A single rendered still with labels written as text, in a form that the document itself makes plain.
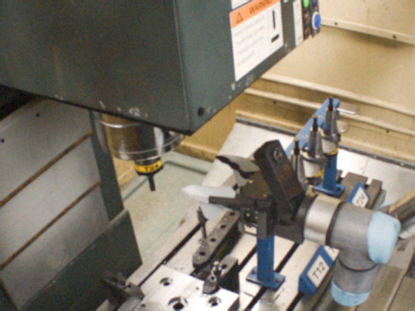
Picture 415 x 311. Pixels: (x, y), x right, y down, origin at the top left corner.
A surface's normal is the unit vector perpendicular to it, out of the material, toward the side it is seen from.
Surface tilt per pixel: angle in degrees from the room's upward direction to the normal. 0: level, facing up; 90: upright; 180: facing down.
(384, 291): 8
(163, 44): 90
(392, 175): 24
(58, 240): 91
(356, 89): 90
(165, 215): 0
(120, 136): 90
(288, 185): 62
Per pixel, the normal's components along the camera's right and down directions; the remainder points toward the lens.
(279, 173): 0.68, -0.15
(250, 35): 0.84, 0.24
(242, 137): -0.30, -0.55
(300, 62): -0.54, 0.51
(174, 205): -0.09, -0.83
